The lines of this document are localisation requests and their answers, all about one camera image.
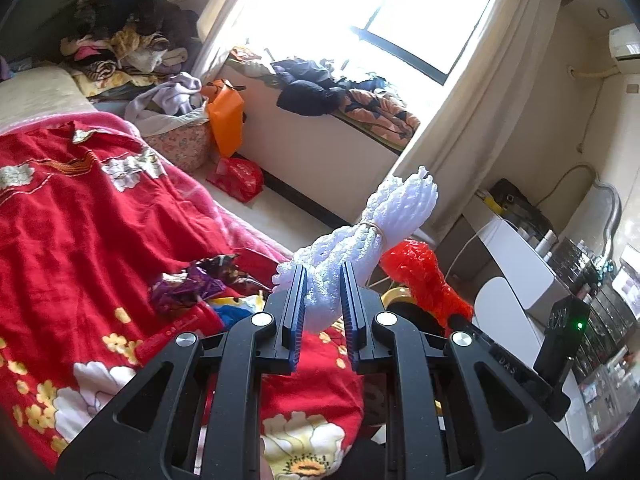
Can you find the floral fabric bag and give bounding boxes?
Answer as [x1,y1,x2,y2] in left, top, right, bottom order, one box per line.
[142,110,213,173]

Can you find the white chair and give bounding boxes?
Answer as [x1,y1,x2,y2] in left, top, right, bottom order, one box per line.
[472,275,558,361]

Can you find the orange bag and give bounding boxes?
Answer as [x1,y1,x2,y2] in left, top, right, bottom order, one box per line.
[201,79,247,158]

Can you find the window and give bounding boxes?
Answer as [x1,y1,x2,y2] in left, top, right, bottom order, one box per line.
[235,0,511,86]

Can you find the red plastic bag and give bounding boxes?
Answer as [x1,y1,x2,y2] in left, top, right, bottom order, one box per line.
[206,156,264,203]

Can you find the white foam fruit net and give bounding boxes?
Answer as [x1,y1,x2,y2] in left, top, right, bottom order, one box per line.
[274,164,441,333]

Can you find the red foam fruit net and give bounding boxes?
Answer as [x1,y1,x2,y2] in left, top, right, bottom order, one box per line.
[379,240,474,328]

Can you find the white air conditioner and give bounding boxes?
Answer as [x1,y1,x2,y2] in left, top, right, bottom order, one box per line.
[607,24,640,63]

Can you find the yellow white snack wrapper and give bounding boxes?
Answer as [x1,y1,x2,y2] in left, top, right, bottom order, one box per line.
[207,294,266,331]

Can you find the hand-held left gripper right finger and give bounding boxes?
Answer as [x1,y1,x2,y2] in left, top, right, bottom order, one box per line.
[339,262,586,480]

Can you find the white dressing table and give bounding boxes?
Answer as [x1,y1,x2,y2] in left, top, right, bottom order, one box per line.
[460,210,573,321]

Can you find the purple foil snack wrapper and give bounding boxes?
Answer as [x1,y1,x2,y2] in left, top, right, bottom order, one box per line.
[150,254,241,316]

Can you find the dark puffer jacket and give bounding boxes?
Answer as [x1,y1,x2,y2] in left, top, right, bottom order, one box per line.
[270,57,396,117]

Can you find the cream curtain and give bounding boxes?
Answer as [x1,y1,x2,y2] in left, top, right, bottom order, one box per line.
[192,0,266,81]
[400,0,566,231]

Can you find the orange patterned quilt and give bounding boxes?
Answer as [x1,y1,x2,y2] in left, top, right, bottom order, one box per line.
[332,87,422,151]

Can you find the pile of clothes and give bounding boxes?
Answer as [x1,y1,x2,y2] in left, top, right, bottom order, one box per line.
[60,0,202,97]

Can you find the black bag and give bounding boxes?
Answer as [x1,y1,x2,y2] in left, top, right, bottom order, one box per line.
[489,178,551,233]

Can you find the lavender cloth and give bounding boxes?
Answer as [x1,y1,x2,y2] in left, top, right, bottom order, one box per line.
[125,72,208,133]

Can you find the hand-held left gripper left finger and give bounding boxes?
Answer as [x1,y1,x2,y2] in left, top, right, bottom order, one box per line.
[55,265,308,480]

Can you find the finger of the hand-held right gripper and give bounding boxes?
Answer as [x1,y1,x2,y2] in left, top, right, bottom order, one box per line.
[446,311,481,336]

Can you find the ornate framed mirror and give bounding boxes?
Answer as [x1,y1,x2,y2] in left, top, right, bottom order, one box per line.
[560,180,622,263]

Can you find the wall cable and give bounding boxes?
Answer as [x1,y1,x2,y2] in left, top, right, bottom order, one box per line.
[537,161,601,207]

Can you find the red floral blanket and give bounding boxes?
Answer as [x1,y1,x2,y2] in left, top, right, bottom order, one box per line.
[0,110,366,476]

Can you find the cream bed sheet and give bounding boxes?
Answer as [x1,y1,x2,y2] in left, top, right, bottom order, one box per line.
[0,66,97,133]

